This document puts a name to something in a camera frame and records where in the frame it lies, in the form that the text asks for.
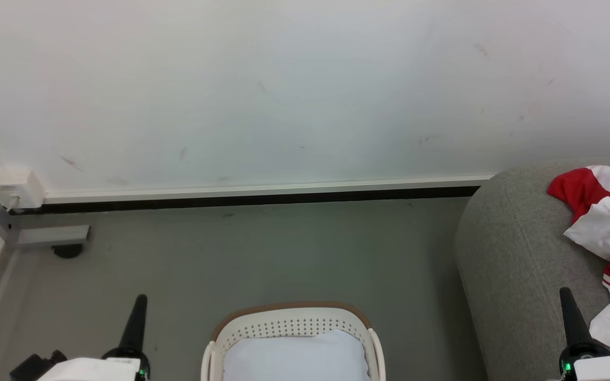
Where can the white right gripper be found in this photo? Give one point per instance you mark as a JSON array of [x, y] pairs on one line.
[[609, 369]]

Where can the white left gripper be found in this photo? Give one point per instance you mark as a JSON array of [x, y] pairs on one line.
[[90, 370]]

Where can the white perforated laundry basket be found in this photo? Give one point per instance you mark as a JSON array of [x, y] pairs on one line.
[[294, 320]]

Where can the grey fabric sofa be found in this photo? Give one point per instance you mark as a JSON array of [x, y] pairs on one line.
[[522, 264]]

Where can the black partition caster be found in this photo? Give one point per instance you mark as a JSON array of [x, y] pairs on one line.
[[68, 250]]

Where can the light blue cloth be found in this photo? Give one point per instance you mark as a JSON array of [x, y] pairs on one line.
[[297, 357]]

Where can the white and black baseboard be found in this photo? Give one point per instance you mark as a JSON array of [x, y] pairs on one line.
[[257, 193]]

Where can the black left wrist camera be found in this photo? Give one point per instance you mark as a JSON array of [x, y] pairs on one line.
[[35, 368]]

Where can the white wall socket box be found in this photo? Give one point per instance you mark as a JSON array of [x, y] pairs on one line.
[[18, 189]]

